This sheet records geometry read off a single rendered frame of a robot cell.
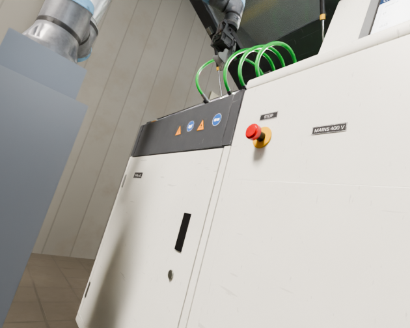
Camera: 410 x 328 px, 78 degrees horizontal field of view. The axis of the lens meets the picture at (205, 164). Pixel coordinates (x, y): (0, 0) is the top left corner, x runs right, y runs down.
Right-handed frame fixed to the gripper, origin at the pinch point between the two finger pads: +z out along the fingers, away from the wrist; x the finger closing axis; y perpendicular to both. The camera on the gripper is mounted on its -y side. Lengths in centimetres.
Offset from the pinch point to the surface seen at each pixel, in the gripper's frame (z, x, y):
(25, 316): 123, -55, 29
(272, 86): 29, 44, 14
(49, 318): 123, -53, 20
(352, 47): 26, 61, 14
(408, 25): 26, 69, 14
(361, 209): 56, 66, 14
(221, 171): 51, 33, 14
